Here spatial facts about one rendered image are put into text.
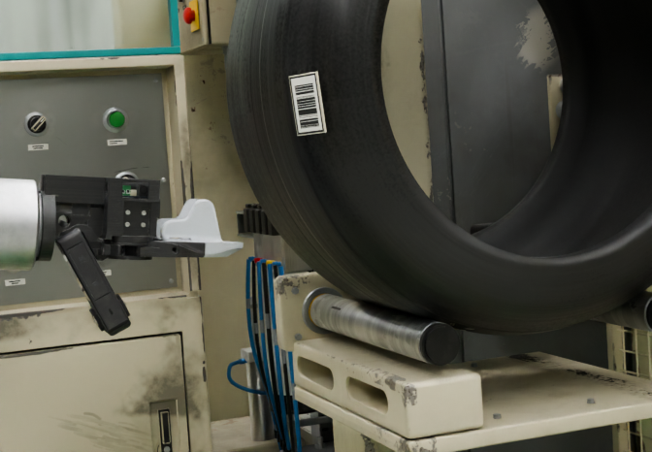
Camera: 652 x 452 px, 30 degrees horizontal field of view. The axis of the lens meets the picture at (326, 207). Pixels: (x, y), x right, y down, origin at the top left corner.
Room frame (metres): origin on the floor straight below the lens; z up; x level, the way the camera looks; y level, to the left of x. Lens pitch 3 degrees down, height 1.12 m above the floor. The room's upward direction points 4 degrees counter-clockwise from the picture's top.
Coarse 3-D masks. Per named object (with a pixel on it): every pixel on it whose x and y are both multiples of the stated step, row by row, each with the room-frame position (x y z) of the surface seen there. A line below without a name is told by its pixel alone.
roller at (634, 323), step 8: (640, 296) 1.38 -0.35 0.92; (648, 296) 1.36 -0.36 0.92; (624, 304) 1.39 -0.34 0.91; (632, 304) 1.38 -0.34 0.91; (640, 304) 1.36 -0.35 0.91; (648, 304) 1.36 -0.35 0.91; (608, 312) 1.42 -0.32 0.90; (616, 312) 1.40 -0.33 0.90; (624, 312) 1.39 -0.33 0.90; (632, 312) 1.38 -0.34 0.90; (640, 312) 1.36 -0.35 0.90; (648, 312) 1.35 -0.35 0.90; (600, 320) 1.45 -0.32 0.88; (608, 320) 1.43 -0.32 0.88; (616, 320) 1.41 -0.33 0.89; (624, 320) 1.40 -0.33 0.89; (632, 320) 1.38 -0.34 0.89; (640, 320) 1.36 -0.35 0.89; (648, 320) 1.35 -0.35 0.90; (640, 328) 1.38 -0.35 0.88; (648, 328) 1.36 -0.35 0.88
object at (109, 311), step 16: (64, 240) 1.19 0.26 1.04; (80, 240) 1.20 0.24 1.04; (64, 256) 1.21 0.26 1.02; (80, 256) 1.20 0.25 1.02; (80, 272) 1.20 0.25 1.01; (96, 272) 1.20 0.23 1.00; (96, 288) 1.20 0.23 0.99; (112, 288) 1.21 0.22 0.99; (96, 304) 1.20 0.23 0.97; (112, 304) 1.21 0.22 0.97; (96, 320) 1.21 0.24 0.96; (112, 320) 1.20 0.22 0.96; (128, 320) 1.21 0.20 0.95
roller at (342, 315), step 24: (312, 312) 1.55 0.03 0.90; (336, 312) 1.48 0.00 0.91; (360, 312) 1.42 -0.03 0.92; (384, 312) 1.37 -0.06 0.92; (360, 336) 1.41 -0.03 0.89; (384, 336) 1.34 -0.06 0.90; (408, 336) 1.28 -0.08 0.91; (432, 336) 1.25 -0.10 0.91; (456, 336) 1.26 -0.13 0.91; (432, 360) 1.25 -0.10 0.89
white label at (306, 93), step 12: (312, 72) 1.19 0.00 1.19; (300, 84) 1.21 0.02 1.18; (312, 84) 1.19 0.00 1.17; (300, 96) 1.21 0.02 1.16; (312, 96) 1.19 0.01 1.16; (300, 108) 1.21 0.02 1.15; (312, 108) 1.20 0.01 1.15; (300, 120) 1.21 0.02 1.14; (312, 120) 1.20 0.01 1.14; (324, 120) 1.19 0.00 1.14; (300, 132) 1.21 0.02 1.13; (312, 132) 1.20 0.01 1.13; (324, 132) 1.19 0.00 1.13
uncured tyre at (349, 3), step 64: (256, 0) 1.32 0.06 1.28; (320, 0) 1.21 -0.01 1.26; (384, 0) 1.21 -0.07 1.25; (576, 0) 1.61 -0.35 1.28; (640, 0) 1.56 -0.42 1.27; (256, 64) 1.29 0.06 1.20; (320, 64) 1.20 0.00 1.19; (576, 64) 1.61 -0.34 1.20; (640, 64) 1.59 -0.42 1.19; (256, 128) 1.31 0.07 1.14; (384, 128) 1.21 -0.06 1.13; (576, 128) 1.61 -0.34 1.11; (640, 128) 1.58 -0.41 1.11; (256, 192) 1.39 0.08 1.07; (320, 192) 1.23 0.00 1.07; (384, 192) 1.21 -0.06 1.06; (576, 192) 1.60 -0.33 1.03; (640, 192) 1.53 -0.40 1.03; (320, 256) 1.34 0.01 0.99; (384, 256) 1.24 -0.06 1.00; (448, 256) 1.23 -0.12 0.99; (512, 256) 1.26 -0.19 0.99; (576, 256) 1.28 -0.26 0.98; (640, 256) 1.32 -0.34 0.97; (448, 320) 1.29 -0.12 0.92; (512, 320) 1.29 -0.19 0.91; (576, 320) 1.33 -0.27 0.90
